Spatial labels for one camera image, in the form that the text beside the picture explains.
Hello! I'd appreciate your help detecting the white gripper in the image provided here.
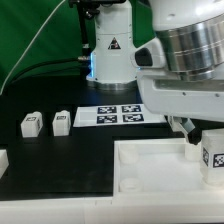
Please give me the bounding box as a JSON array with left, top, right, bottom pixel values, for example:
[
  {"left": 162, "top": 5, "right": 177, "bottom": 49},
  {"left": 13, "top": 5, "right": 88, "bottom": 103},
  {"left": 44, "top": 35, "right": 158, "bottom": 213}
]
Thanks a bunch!
[{"left": 130, "top": 38, "right": 224, "bottom": 145}]

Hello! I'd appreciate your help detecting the white square table top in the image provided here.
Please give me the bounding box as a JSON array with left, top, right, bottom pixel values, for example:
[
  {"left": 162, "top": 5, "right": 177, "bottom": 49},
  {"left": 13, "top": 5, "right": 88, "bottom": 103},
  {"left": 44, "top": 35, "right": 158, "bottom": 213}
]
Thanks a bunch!
[{"left": 113, "top": 138, "right": 224, "bottom": 205}]

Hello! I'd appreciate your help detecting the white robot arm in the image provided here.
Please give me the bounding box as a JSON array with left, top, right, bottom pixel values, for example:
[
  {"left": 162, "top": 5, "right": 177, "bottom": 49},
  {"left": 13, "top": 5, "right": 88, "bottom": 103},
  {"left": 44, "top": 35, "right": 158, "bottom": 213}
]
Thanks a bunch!
[{"left": 68, "top": 0, "right": 224, "bottom": 144}]

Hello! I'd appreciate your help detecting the white sheet with AprilTags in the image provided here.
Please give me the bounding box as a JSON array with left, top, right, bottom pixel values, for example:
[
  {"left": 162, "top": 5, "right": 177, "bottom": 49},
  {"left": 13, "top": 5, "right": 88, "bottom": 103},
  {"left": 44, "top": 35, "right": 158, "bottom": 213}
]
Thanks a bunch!
[{"left": 73, "top": 104, "right": 166, "bottom": 127}]

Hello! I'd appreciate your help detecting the white L-shaped obstacle fence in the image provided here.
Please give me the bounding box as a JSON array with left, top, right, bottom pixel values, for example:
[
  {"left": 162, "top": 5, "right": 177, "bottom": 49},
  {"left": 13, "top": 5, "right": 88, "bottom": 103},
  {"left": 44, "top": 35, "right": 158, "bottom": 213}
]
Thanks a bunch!
[{"left": 0, "top": 198, "right": 224, "bottom": 224}]

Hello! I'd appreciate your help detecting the green backdrop curtain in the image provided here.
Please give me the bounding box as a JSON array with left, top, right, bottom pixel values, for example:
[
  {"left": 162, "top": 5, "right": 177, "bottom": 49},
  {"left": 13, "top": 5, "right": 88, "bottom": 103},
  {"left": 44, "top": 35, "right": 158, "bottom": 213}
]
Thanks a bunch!
[{"left": 0, "top": 0, "right": 155, "bottom": 94}]

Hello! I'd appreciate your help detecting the white part at left edge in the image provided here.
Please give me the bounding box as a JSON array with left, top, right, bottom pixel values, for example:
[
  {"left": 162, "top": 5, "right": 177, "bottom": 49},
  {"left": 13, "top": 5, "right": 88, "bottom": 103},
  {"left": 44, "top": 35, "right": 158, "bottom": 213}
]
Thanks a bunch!
[{"left": 0, "top": 150, "right": 9, "bottom": 178}]

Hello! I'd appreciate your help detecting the black cable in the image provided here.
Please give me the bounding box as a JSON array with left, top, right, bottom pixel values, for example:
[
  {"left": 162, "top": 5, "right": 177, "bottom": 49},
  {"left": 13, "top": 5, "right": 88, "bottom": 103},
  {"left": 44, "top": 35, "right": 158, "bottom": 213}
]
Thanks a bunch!
[{"left": 5, "top": 57, "right": 88, "bottom": 88}]

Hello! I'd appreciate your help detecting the white cable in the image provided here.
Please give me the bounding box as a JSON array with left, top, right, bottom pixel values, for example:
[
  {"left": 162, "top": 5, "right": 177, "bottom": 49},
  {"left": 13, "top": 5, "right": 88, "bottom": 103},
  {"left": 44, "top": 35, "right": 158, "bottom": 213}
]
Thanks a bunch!
[{"left": 0, "top": 0, "right": 67, "bottom": 95}]

